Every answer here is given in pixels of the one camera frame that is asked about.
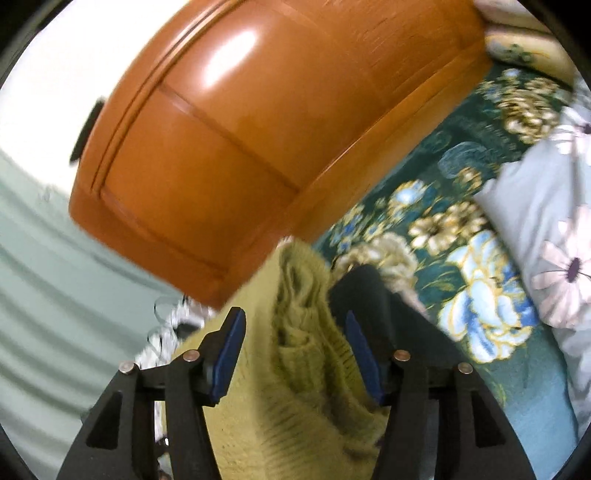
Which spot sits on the cream floral pillow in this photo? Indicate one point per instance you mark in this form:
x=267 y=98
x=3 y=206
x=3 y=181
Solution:
x=509 y=13

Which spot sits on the yellow floral pillow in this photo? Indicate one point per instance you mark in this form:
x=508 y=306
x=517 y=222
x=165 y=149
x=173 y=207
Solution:
x=531 y=49

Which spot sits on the pale green curtain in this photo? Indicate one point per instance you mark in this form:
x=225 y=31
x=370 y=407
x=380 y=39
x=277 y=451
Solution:
x=71 y=311

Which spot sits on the orange wooden headboard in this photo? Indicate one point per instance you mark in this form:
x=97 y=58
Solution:
x=241 y=123

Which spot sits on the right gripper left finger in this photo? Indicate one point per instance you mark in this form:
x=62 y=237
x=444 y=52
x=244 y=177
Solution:
x=146 y=413

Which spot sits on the olive green knit sweater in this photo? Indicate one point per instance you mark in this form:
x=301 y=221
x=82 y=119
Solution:
x=296 y=407

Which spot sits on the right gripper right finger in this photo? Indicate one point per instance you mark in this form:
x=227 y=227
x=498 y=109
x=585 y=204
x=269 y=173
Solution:
x=444 y=423

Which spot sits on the light blue floral duvet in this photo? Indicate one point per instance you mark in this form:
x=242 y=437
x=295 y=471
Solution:
x=540 y=206

